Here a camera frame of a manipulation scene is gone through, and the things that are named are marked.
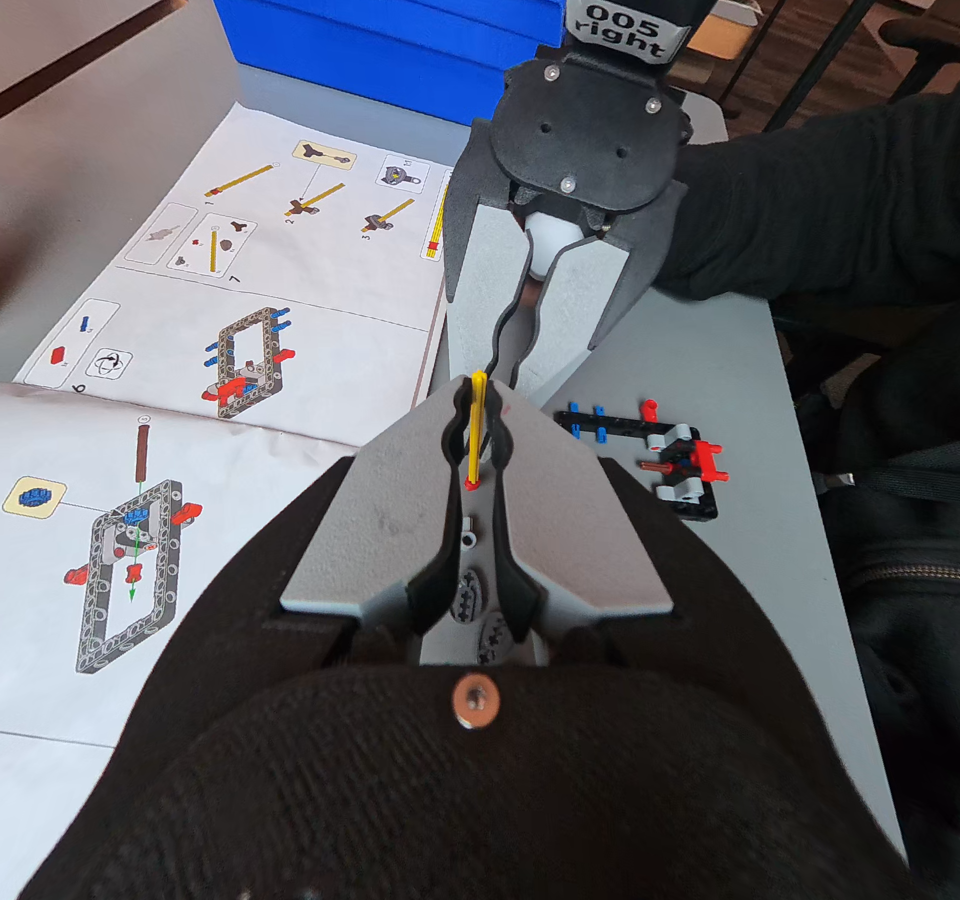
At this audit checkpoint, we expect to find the black office chair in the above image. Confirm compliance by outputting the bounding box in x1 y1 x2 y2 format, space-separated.
877 15 960 102

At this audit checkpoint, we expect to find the person's black clothing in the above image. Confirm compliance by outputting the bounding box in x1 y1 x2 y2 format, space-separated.
772 292 960 466

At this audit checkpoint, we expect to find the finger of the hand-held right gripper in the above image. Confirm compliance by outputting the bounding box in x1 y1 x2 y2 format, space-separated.
446 206 535 391
512 238 633 406

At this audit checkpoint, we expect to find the blue plastic bin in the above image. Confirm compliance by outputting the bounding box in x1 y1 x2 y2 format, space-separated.
189 0 571 124

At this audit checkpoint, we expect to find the black lego frame assembly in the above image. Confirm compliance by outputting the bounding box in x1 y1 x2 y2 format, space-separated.
553 399 730 522

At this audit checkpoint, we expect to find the person's right forearm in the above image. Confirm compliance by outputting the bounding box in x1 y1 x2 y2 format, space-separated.
652 93 960 308

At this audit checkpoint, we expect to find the yellow lego axle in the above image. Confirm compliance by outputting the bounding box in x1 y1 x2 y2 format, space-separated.
466 369 490 484

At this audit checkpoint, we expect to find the tan box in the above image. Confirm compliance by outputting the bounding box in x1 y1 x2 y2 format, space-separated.
686 0 762 61

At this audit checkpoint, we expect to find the dark oval lego piece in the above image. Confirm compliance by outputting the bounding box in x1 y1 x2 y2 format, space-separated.
452 568 487 623
476 613 515 664

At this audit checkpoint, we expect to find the white lego instruction booklet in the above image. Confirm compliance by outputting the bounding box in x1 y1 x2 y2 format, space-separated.
0 101 459 841

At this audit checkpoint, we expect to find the black zippered bag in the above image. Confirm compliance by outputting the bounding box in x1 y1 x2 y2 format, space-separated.
813 442 960 863

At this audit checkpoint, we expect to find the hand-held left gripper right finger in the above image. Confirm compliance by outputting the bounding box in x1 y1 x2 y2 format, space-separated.
487 382 676 646

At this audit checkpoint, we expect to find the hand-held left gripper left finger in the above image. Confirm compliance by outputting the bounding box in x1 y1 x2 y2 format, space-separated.
279 376 472 634

